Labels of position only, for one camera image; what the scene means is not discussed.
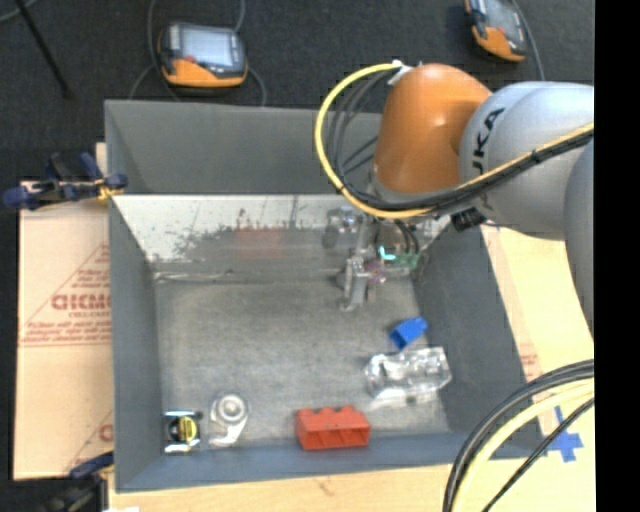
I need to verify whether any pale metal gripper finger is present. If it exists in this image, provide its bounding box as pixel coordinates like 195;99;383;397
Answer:
365;262;388;304
340;259;368;313

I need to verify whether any blue small block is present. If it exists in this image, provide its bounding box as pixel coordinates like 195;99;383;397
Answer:
388;316;430;352

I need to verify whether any grey metal bin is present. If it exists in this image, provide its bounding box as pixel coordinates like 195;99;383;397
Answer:
102;98;547;492

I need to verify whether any clear plastic packaging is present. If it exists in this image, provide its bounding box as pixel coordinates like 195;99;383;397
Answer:
363;346;454;402

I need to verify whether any red toy brick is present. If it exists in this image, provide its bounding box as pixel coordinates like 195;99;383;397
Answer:
294;405;372;452

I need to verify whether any clear glass thing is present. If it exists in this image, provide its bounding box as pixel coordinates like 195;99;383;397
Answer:
206;392;250;449

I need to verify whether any yellow and black tape measure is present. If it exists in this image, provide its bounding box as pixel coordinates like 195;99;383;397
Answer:
162;410;204;455

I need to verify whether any brown cardboard board red print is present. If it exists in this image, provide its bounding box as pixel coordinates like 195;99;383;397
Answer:
11;141;117;482

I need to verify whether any black cylinder on white bracket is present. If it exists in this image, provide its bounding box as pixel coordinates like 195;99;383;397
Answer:
449;208;485;233

